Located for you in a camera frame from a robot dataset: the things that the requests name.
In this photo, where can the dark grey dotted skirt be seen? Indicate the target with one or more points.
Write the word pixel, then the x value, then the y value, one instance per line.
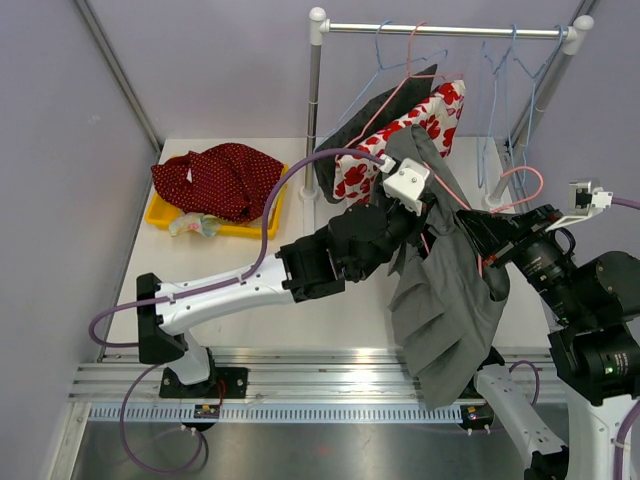
pixel 410 94

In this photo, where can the white red floral skirt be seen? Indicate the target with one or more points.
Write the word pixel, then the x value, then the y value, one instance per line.
pixel 437 115

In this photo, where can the plain grey skirt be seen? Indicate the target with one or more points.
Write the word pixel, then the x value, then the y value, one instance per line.
pixel 445 310

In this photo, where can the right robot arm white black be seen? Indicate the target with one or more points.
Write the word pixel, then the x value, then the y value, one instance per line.
pixel 594 353

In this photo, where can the silver white clothes rack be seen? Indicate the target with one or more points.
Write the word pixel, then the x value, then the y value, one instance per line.
pixel 321 25

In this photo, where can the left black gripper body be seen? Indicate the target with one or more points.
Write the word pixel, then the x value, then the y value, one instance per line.
pixel 402 223

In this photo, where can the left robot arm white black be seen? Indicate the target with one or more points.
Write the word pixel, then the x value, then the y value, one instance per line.
pixel 350 248

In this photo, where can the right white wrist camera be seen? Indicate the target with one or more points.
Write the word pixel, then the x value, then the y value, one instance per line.
pixel 587 198

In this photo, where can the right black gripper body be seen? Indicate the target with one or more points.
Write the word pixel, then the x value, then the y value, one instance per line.
pixel 539 254

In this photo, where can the red white polka-dot skirt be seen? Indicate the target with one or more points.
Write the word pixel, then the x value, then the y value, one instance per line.
pixel 230 181

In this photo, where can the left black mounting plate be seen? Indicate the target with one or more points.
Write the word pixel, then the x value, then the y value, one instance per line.
pixel 230 382

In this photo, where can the white slotted cable duct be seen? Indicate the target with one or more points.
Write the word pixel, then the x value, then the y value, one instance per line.
pixel 277 413

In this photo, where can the aluminium rail base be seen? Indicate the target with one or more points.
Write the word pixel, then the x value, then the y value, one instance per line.
pixel 339 376

